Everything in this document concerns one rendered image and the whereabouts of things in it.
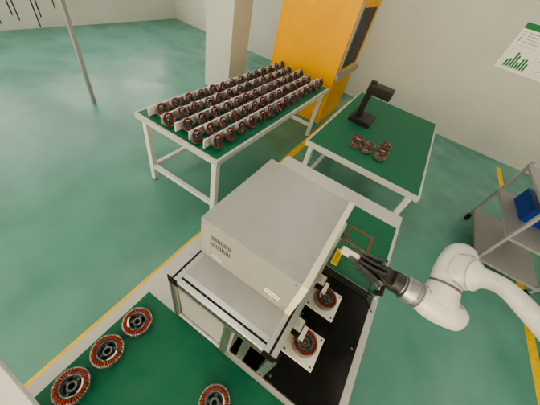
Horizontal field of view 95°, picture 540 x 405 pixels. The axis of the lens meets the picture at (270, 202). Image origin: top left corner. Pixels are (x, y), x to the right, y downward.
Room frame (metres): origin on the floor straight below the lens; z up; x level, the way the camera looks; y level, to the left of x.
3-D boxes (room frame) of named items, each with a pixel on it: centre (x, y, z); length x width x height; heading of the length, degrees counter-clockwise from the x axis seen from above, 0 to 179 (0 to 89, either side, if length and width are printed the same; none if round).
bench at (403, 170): (2.78, -0.99, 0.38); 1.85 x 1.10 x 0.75; 160
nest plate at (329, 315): (0.59, -0.40, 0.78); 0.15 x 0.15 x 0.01; 70
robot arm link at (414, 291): (0.50, -0.56, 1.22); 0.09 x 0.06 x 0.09; 160
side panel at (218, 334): (0.31, 0.13, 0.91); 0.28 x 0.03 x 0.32; 70
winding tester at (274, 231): (0.60, -0.06, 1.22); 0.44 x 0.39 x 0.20; 160
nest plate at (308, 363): (0.37, -0.32, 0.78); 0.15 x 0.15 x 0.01; 70
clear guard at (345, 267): (0.65, -0.42, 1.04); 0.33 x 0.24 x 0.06; 70
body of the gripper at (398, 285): (0.52, -0.49, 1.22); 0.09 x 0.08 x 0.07; 70
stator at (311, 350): (0.37, -0.32, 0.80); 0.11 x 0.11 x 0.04
